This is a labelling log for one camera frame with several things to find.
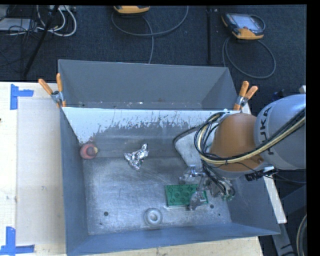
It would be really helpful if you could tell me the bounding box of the pale wood flat board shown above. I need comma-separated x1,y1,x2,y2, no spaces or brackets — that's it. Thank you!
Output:
15,96,67,247

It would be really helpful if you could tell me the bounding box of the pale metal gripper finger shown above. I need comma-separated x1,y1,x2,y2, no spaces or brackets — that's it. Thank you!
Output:
188,190,209,211
178,164,207,185

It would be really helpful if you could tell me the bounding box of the red and yellow toy fruit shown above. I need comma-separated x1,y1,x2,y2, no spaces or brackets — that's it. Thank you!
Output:
79,142,99,160

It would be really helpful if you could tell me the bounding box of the black cylinder on white bracket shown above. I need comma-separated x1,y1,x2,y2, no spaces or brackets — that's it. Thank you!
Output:
244,164,279,182

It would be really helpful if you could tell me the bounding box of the grey metal bin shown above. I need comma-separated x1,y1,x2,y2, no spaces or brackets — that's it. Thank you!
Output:
57,59,282,256

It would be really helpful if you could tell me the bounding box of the crumpled silver foil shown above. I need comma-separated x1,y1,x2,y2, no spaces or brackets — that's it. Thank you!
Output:
123,143,149,171

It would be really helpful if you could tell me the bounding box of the dark green flat block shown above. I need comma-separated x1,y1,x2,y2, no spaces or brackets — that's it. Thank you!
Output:
164,184,209,208

